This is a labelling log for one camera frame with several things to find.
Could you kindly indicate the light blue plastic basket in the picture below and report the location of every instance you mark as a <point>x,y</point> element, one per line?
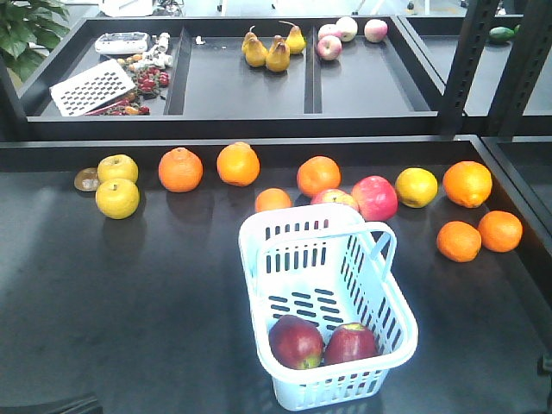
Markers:
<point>325,264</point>

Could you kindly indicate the dark red apple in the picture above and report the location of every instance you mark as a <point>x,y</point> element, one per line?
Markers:
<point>296,343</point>
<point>350,342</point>

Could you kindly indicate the orange fruit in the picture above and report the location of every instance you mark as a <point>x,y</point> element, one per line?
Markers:
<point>467,183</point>
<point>238,164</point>
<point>317,174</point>
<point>500,231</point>
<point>459,241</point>
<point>180,170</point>
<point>272,199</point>

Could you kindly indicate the bright red apple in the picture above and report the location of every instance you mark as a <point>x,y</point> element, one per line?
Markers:
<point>336,196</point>
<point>376,198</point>

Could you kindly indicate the yellow citrus fruit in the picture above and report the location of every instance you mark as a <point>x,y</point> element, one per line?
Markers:
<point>416,187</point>

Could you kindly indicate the brown yellow pear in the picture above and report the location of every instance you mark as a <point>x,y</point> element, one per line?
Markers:
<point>253,49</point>
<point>277,39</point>
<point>278,58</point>
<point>295,39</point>

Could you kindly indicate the yellow green fruit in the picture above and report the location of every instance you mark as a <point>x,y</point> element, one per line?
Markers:
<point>117,198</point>
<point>117,166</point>

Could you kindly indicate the pink white peach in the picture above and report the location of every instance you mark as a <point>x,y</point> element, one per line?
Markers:
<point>348,28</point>
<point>329,47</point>
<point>375,30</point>

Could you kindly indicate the black rear display table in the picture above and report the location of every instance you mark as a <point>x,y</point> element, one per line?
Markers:
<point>390,88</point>

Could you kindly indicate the black wood produce display table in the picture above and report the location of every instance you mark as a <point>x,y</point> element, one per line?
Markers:
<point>150,312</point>

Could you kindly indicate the brown round fruit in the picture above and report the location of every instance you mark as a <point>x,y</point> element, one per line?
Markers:
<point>86,179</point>

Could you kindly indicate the checkerboard calibration board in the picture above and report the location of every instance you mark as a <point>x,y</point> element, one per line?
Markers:
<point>91,88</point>

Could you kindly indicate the green avocado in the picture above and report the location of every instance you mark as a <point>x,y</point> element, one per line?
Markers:
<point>501,35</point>

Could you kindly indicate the potted green plant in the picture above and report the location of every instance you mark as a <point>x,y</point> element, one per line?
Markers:
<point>24,23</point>

